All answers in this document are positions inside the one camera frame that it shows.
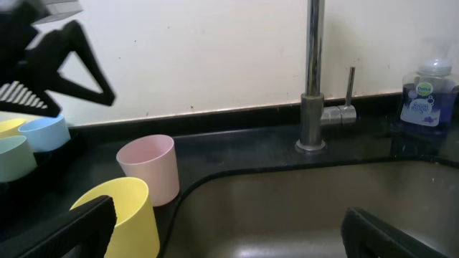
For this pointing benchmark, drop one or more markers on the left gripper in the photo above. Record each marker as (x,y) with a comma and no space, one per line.
(14,39)

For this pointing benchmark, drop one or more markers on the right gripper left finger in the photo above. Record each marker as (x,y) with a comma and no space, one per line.
(82,229)

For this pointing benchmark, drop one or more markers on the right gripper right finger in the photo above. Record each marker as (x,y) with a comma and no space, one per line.
(373,240)

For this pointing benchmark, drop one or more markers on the yellow cup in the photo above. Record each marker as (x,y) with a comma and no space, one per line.
(10,127)
(140,222)

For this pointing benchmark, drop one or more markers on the pink cup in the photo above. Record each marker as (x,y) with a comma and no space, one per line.
(157,172)

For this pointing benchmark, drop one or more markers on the blue cup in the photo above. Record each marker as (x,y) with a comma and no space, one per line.
(46,134)

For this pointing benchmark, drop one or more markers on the steel sink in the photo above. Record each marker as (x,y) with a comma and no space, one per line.
(305,208)

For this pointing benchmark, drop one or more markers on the green cup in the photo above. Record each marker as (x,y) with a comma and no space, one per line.
(16,161)

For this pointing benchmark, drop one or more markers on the blue soap bottle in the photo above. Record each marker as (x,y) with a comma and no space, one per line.
(428,104)

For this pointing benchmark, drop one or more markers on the steel tap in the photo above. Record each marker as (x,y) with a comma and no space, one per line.
(313,71)

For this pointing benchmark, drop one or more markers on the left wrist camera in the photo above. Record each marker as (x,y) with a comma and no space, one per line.
(59,10)

